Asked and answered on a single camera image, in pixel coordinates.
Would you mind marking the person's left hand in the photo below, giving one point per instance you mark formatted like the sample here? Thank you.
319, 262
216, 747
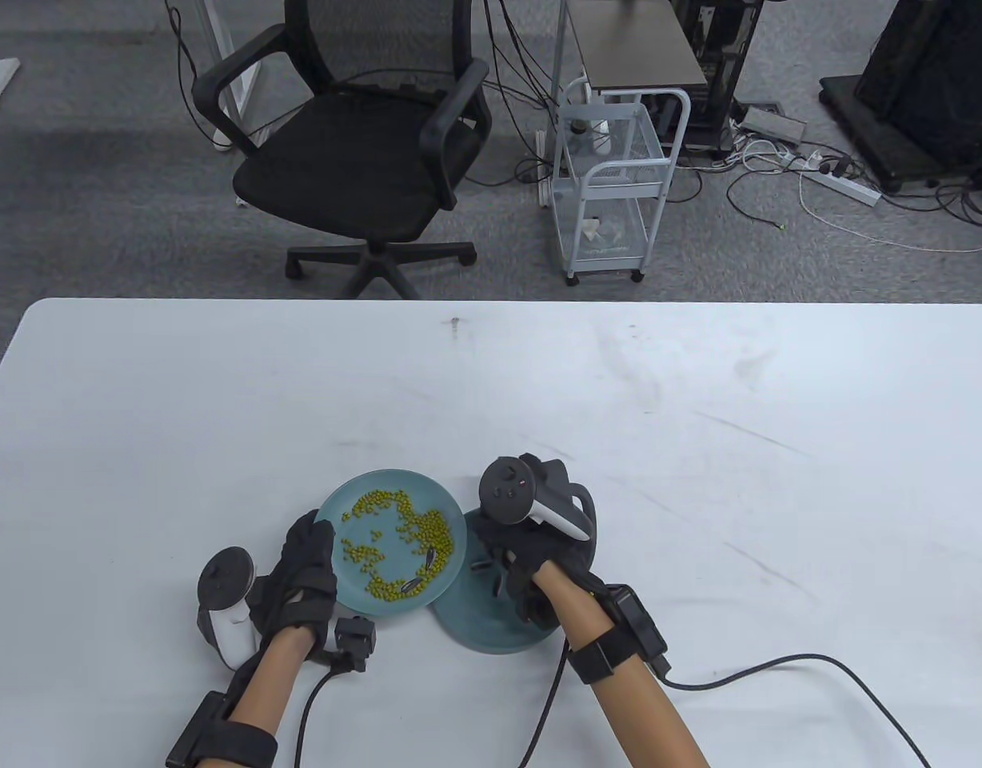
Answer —
299, 588

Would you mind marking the person's right hand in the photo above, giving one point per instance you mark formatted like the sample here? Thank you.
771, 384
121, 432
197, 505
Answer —
531, 556

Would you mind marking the person's right fingers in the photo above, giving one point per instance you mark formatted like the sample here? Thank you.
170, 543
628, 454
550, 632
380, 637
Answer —
491, 552

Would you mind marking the person's left thumb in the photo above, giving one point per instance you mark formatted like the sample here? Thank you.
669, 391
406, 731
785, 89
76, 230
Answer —
321, 540

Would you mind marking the light blue plate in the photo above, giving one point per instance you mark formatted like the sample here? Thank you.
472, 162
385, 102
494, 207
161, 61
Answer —
363, 592

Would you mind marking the person's right forearm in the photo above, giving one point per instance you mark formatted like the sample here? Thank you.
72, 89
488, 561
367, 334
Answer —
619, 704

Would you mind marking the person's left forearm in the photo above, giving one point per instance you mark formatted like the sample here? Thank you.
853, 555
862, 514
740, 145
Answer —
275, 672

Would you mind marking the black and white tracking controller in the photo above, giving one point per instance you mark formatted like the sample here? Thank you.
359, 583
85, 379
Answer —
507, 488

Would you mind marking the dark teal plate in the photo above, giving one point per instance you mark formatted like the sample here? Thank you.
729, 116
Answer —
475, 624

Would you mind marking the pile of green beans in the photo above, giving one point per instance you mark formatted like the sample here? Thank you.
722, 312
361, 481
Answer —
415, 528

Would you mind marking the black office chair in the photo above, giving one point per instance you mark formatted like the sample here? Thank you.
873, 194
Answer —
355, 160

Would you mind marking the white power strip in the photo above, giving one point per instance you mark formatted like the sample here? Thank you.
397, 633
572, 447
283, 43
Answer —
847, 186

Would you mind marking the grey flat box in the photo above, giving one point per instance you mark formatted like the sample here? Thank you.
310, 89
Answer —
771, 124

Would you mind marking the brown top desk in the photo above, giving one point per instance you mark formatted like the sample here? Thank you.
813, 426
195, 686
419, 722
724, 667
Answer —
635, 44

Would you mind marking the black computer tower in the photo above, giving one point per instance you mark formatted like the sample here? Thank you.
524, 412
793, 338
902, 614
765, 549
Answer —
711, 72

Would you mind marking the black equipment stand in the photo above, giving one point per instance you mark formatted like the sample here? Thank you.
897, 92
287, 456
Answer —
923, 88

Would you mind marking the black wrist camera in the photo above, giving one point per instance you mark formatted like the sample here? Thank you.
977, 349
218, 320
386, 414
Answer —
355, 640
639, 624

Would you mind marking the white desk frame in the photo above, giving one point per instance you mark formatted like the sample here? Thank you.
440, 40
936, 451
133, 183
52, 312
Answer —
231, 72

